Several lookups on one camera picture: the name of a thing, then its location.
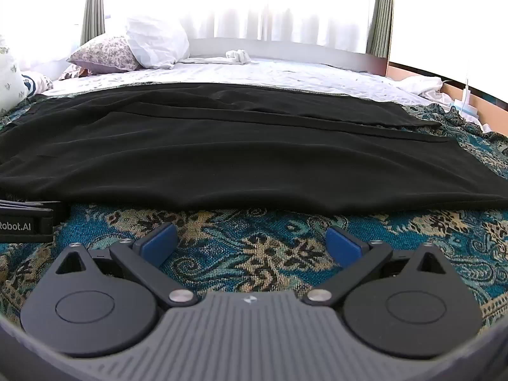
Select white and blue cloth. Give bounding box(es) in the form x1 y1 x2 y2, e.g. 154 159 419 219
21 70 54 97

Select white pillow at headboard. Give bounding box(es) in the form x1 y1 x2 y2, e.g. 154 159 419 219
399 75 483 122

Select grey bed headboard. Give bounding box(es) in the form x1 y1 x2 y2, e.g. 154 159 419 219
188 37 389 77

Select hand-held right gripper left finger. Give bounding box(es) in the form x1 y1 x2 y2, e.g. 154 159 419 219
54 222 199 309

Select grey textured pillow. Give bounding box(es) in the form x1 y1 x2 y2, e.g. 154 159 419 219
66 34 141 74

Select white bed sheet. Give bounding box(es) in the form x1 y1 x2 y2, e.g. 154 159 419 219
40 56 453 106

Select teal patterned blanket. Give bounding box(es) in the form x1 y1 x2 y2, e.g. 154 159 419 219
0 94 508 326

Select sheer white curtain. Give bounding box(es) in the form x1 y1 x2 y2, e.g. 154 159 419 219
99 0 382 54

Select light blue packet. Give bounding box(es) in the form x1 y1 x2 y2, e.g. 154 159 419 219
451 96 479 115

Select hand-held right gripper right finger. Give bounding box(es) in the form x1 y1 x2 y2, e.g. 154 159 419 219
301 225 453 309

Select crumpled white cloth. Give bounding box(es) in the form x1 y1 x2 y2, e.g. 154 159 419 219
180 49 255 65

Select wooden bed side rail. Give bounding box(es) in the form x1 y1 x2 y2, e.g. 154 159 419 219
387 61 508 132

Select white leaf-print pillow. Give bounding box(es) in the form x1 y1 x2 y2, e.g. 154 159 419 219
0 35 29 114

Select green curtain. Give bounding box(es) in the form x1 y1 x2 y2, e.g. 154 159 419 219
365 0 397 58
79 0 106 47

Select black pants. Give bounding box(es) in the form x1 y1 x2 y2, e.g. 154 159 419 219
0 83 508 216

